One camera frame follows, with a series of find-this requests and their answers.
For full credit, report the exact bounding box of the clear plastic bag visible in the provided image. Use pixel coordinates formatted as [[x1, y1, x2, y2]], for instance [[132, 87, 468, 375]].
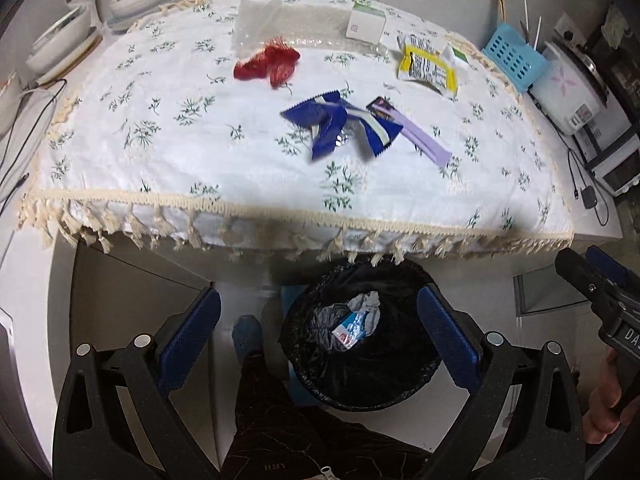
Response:
[[232, 0, 391, 56]]

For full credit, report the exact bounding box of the light blue plastic basket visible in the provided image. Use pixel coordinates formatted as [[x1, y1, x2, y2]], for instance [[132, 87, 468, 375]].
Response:
[[482, 24, 549, 94]]

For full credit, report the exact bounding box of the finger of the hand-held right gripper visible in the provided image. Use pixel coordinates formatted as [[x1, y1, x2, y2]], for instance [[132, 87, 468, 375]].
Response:
[[585, 245, 632, 288], [554, 248, 621, 320]]

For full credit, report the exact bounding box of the blue red white packet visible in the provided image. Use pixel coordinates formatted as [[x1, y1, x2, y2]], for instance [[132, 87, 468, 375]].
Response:
[[332, 312, 367, 351]]

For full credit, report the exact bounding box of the person's right hand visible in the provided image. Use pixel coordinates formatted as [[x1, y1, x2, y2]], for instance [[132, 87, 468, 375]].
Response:
[[582, 349, 627, 444]]

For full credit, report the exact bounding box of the white floral fringed tablecloth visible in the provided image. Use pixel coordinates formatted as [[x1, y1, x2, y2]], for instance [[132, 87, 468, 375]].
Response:
[[17, 0, 576, 263]]

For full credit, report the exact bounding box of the trash bin with black bag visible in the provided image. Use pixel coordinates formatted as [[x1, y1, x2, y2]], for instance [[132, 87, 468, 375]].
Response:
[[279, 255, 444, 409]]

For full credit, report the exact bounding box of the blue white striped wrapper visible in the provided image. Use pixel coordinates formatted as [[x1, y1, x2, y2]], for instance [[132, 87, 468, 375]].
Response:
[[342, 105, 404, 159]]

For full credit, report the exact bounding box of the person's dark trouser leg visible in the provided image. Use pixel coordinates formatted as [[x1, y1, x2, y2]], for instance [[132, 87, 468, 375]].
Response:
[[220, 350, 436, 480]]

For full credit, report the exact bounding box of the white wall socket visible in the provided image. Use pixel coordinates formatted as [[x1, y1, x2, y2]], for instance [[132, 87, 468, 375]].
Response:
[[554, 12, 589, 44]]

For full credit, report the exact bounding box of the black cable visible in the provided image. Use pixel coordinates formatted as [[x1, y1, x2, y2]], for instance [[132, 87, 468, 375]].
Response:
[[0, 79, 68, 197]]

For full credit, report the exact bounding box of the grey plastic bag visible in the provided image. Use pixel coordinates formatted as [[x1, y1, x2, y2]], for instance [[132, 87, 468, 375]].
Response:
[[312, 305, 347, 347]]

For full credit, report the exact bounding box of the purple wrapper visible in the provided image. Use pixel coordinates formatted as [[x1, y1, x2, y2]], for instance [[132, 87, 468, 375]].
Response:
[[366, 97, 453, 169]]

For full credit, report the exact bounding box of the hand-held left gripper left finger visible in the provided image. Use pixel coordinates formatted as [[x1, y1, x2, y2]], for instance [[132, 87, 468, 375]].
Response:
[[52, 287, 236, 480]]

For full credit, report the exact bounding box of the yellow snack packet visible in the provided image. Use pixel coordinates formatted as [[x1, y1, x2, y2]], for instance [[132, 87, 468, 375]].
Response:
[[397, 34, 458, 99]]

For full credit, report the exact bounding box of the green and white medicine box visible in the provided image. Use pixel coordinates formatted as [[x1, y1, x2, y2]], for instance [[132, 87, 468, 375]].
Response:
[[346, 2, 387, 45]]

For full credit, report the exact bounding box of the crumpled white tissue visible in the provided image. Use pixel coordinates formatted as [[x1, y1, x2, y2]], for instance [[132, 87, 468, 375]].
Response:
[[347, 292, 384, 336]]

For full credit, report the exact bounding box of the white rice cooker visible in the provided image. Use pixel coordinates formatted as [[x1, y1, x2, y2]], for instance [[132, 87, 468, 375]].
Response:
[[529, 40, 612, 136]]

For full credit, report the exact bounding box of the dark blue wrapper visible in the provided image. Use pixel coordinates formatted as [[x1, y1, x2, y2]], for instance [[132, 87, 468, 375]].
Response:
[[280, 91, 351, 162]]

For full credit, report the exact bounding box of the black power adapter with cable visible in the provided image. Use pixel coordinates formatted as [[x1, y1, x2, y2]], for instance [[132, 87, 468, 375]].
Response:
[[567, 147, 609, 226]]

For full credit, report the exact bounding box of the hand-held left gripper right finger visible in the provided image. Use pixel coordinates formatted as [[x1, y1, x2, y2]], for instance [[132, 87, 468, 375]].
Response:
[[416, 284, 586, 480]]

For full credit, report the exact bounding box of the silver countertop oven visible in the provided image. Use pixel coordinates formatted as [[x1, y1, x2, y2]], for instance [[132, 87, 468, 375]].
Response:
[[570, 105, 640, 197]]

